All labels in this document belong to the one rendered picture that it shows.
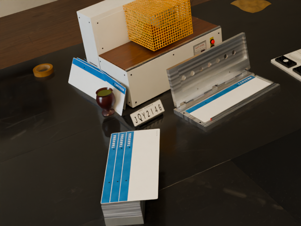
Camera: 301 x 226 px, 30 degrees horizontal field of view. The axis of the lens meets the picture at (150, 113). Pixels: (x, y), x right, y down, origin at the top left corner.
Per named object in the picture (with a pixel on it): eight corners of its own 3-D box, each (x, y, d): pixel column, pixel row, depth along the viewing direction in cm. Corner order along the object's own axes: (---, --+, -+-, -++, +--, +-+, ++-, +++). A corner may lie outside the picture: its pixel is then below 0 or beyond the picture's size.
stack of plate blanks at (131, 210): (144, 223, 189) (139, 200, 183) (105, 226, 190) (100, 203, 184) (148, 151, 222) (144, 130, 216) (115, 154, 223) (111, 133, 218)
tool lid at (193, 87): (168, 70, 231) (165, 69, 233) (177, 110, 239) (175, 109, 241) (244, 32, 251) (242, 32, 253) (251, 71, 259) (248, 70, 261)
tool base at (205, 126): (205, 132, 228) (205, 124, 226) (174, 113, 243) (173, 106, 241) (280, 89, 248) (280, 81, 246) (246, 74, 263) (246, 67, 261)
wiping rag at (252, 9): (275, 4, 325) (275, 2, 324) (252, 14, 318) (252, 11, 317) (250, -5, 342) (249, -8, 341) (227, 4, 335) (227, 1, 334)
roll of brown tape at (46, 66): (30, 72, 293) (29, 68, 292) (48, 65, 298) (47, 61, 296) (38, 79, 286) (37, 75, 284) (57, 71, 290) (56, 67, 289)
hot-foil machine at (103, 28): (133, 110, 249) (119, 32, 229) (86, 80, 278) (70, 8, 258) (253, 48, 283) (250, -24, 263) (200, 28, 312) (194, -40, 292)
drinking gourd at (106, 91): (111, 119, 245) (106, 97, 239) (95, 115, 249) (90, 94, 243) (121, 109, 251) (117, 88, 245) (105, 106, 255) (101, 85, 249)
